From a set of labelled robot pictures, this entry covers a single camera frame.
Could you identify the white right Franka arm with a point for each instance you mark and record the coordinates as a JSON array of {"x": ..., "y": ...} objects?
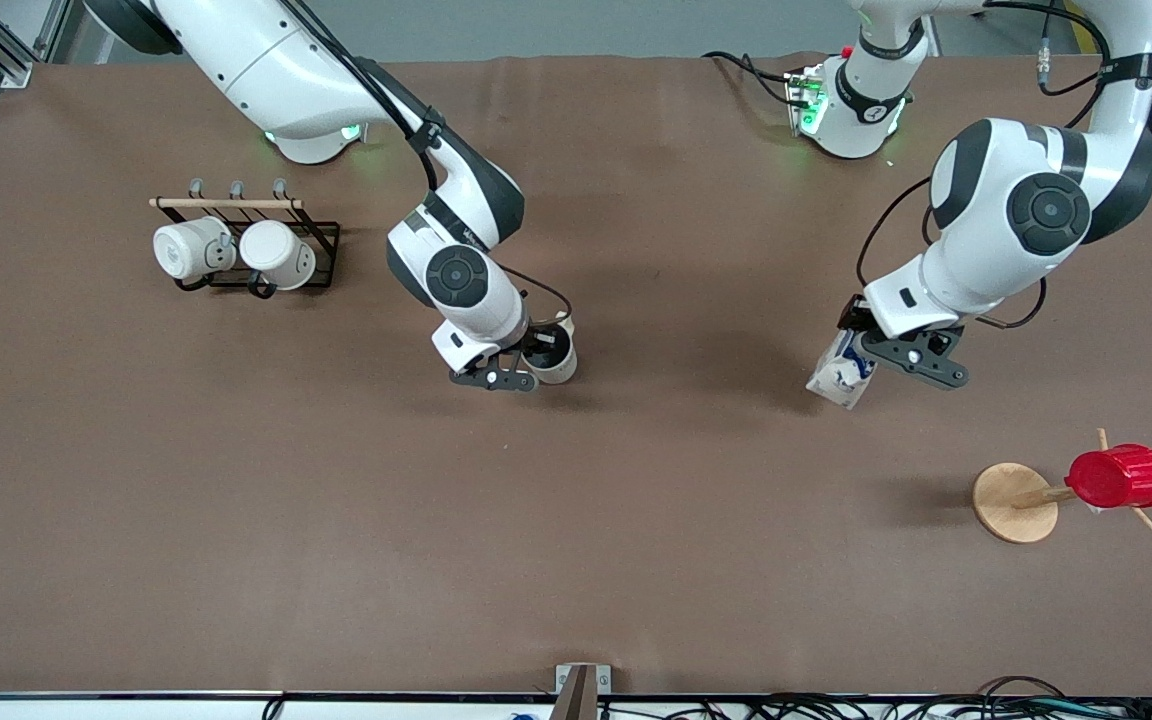
[{"x": 266, "y": 70}]

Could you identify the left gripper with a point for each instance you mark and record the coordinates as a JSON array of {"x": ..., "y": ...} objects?
[{"x": 851, "y": 315}]

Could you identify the wooden mug tree stand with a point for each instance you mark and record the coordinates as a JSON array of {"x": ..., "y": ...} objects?
[{"x": 1011, "y": 505}]

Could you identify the blue white milk carton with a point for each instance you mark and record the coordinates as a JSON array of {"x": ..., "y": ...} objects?
[{"x": 836, "y": 385}]

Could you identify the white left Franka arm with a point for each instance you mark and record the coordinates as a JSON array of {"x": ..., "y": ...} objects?
[{"x": 996, "y": 200}]

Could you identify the red ribbed cup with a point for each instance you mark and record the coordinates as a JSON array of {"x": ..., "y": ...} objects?
[{"x": 1121, "y": 478}]

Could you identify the grey mug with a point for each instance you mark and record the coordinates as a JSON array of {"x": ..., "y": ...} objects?
[{"x": 558, "y": 370}]

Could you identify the grey metal mount bracket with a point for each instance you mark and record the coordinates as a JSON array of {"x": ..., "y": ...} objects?
[{"x": 581, "y": 690}]

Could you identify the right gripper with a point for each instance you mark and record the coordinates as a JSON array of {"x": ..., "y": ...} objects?
[{"x": 543, "y": 343}]

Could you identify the white mug with round base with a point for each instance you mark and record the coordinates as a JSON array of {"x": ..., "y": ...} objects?
[{"x": 184, "y": 250}]

